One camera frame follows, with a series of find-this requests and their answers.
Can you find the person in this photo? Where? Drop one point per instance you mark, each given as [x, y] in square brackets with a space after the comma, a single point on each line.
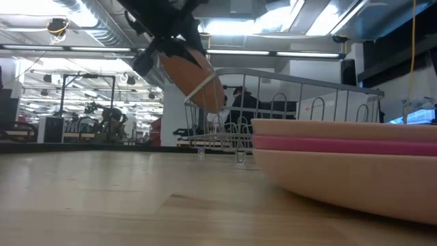
[246, 106]

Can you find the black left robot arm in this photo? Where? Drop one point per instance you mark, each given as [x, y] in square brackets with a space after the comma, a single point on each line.
[160, 8]

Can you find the black aluminium table frame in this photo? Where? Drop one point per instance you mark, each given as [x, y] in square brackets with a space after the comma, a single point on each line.
[68, 147]

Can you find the translucent plastic cutlery caddy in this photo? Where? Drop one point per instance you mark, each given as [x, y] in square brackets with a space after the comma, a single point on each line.
[341, 106]

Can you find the black wall speaker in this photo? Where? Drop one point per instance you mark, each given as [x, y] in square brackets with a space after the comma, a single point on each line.
[349, 71]

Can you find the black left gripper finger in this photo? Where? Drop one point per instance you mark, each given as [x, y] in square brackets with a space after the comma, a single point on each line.
[181, 46]

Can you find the black background rig frame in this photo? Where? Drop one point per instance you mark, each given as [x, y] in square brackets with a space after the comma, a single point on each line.
[88, 76]

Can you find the magenta plastic plate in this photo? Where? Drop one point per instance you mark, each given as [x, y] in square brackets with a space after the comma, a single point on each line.
[341, 147]

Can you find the long ceiling light bar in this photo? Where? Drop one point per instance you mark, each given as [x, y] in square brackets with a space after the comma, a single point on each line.
[307, 54]
[34, 47]

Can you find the white and black cabinet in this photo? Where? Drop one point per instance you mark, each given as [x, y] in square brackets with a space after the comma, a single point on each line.
[54, 130]

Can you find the black ceiling camera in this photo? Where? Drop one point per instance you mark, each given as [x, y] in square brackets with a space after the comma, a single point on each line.
[57, 26]

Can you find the orange-brown plastic plate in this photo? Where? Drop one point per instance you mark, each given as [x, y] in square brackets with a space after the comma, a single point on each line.
[187, 78]

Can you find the red bin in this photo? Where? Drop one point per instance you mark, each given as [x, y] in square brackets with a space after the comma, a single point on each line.
[156, 133]

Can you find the peach plastic plate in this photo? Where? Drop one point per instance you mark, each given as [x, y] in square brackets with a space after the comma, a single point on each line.
[341, 131]
[341, 181]

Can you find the black background robot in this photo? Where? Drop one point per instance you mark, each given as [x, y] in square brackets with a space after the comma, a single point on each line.
[112, 116]

